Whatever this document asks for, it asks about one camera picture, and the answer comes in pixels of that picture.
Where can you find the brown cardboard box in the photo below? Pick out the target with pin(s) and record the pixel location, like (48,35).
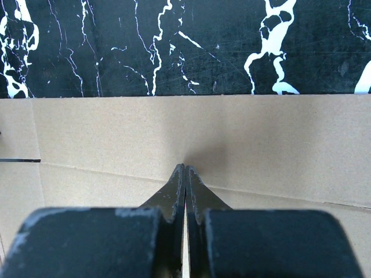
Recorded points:
(254,152)

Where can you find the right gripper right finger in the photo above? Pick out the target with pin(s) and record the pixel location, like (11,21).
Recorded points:
(224,242)

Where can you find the black marble pattern mat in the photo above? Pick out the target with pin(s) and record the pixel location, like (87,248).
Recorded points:
(60,49)

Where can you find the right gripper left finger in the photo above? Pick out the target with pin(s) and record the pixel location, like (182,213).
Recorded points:
(145,241)

